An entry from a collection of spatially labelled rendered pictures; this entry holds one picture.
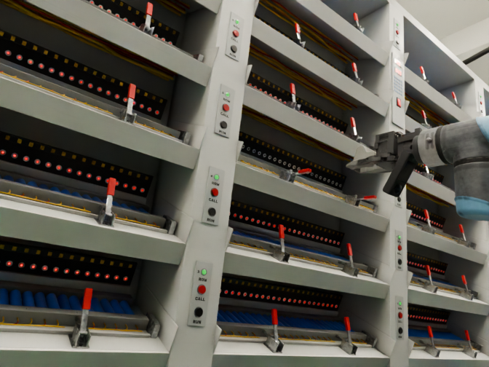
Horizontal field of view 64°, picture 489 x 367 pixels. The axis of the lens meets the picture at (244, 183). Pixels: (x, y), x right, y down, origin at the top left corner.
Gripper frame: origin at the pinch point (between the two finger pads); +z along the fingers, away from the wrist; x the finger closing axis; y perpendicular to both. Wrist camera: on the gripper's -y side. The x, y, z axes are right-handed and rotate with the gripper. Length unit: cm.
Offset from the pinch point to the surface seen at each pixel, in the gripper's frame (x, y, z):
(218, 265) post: 39, -32, 3
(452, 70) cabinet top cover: -81, 74, 8
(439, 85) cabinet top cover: -88, 73, 18
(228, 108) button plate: 41.8, 2.9, 4.4
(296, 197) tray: 16.7, -11.7, 4.9
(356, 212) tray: -6.9, -10.3, 3.7
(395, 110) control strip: -26.0, 30.0, 3.8
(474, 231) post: -93, 1, 6
